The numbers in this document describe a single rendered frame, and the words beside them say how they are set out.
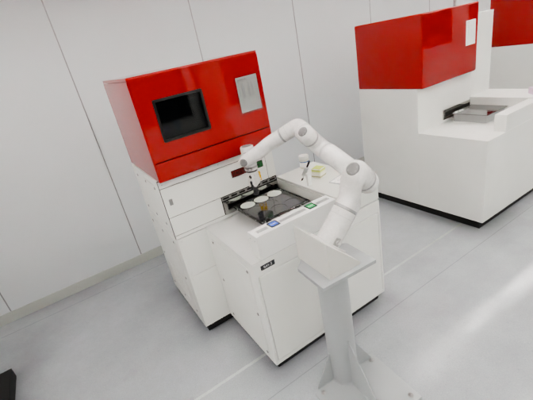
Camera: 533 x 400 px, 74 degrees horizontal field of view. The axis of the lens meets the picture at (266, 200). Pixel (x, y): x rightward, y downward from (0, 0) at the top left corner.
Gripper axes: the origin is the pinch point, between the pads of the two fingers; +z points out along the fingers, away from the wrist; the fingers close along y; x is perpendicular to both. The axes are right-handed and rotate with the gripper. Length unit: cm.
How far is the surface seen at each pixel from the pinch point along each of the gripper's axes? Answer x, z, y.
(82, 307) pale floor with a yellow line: 185, 98, -13
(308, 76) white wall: 4, -40, 244
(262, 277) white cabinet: -16, 26, -55
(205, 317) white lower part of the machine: 46, 82, -31
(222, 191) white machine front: 22.2, -3.2, -3.6
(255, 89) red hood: -6, -61, 21
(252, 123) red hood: -1.1, -41.4, 15.7
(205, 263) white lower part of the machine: 39, 41, -23
